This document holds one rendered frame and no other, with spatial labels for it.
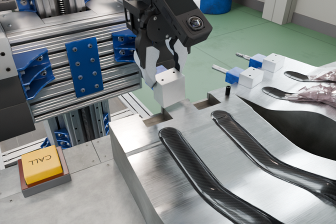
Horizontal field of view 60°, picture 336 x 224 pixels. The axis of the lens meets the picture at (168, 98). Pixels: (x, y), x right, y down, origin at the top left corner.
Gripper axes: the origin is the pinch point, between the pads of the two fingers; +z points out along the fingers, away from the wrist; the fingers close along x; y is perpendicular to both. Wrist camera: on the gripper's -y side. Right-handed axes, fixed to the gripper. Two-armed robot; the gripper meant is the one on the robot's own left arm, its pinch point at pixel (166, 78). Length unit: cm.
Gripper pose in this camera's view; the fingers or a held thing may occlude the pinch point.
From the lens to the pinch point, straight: 54.4
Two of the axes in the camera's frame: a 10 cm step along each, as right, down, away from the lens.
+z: 0.4, 7.7, 6.4
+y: -5.4, -5.2, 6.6
